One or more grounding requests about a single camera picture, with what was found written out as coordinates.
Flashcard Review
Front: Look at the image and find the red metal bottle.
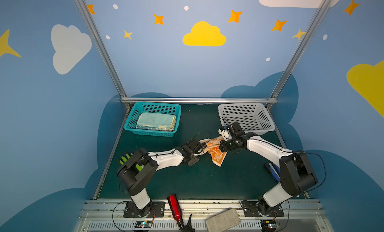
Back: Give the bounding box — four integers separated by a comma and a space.
167, 194, 183, 223

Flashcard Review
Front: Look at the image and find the green circuit board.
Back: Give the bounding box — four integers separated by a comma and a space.
260, 220, 278, 232
134, 221, 153, 229

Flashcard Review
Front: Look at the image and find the teal plastic basket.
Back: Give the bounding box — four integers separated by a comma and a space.
124, 102, 182, 137

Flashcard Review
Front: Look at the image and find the black clamp tool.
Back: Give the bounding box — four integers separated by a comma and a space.
177, 214, 196, 232

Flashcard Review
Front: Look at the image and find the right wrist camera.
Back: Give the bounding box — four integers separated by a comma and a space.
218, 126, 232, 141

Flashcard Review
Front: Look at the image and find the left green circuit board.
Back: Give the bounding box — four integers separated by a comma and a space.
134, 221, 153, 229

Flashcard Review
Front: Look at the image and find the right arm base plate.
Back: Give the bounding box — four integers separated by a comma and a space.
240, 200, 284, 217

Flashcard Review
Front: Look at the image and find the left aluminium frame post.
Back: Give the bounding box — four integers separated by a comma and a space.
74, 0, 131, 111

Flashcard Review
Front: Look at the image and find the aluminium frame post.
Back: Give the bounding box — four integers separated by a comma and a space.
74, 0, 131, 111
266, 0, 333, 111

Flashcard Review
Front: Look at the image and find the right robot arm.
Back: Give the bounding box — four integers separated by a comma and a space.
219, 122, 318, 217

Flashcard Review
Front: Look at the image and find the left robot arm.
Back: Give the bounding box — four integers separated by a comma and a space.
117, 139, 210, 217

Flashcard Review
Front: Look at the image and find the right green circuit board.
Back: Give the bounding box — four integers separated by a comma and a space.
260, 220, 278, 232

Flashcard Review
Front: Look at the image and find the green rubber glove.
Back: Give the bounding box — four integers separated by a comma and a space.
119, 154, 143, 171

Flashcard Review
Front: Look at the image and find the right aluminium frame post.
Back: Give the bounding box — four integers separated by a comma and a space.
266, 0, 333, 111

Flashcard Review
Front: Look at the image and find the yellow-green towel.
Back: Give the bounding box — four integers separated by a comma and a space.
136, 112, 176, 131

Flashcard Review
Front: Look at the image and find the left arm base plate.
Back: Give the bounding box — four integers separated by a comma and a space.
123, 201, 165, 218

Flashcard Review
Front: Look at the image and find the grey sponge block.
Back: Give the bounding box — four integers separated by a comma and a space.
206, 208, 241, 232

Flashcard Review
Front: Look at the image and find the horizontal aluminium frame bar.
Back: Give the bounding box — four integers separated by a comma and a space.
121, 97, 278, 104

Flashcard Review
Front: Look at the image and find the orange patterned towel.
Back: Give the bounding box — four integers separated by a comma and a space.
197, 136, 227, 167

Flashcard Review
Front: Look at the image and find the white plastic basket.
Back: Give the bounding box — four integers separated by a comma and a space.
218, 103, 276, 135

